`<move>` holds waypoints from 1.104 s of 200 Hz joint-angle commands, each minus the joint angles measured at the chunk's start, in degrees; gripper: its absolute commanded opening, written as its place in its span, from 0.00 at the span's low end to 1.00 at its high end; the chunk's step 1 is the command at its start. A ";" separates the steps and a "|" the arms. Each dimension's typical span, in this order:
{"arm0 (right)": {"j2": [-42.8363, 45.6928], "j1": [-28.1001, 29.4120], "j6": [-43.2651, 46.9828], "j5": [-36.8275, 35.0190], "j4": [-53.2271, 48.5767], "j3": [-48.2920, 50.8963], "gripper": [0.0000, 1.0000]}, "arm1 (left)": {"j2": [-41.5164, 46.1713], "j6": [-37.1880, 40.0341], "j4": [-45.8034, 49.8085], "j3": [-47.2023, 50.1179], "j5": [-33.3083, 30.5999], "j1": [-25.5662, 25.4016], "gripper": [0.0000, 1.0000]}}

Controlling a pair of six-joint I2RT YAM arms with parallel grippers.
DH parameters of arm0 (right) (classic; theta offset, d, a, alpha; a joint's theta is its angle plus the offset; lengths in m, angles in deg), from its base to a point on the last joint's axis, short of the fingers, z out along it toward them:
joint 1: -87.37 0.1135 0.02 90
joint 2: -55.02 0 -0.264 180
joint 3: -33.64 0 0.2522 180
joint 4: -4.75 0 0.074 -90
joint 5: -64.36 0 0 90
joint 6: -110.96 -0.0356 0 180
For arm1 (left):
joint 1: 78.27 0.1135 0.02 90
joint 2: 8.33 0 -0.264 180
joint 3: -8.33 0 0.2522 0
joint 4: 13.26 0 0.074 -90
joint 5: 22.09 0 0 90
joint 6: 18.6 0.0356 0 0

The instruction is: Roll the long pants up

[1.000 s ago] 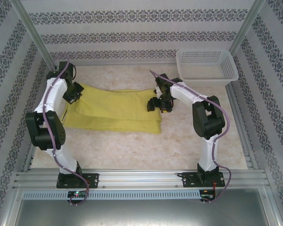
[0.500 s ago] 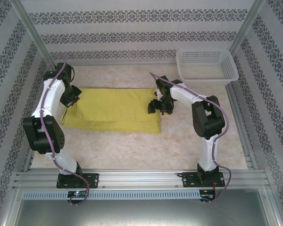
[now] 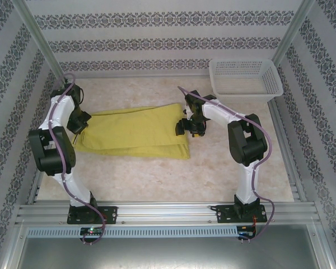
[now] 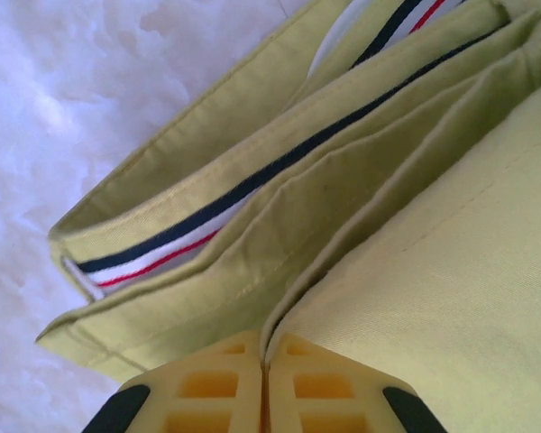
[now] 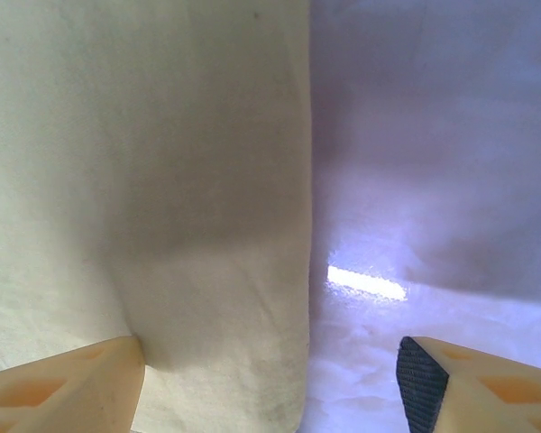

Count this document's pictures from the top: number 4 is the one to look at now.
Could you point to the yellow long pants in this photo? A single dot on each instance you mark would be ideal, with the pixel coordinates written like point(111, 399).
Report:
point(387, 225)

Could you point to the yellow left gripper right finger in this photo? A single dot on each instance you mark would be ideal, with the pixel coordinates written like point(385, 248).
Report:
point(338, 388)

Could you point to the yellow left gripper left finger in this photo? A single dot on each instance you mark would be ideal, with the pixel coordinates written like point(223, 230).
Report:
point(198, 388)

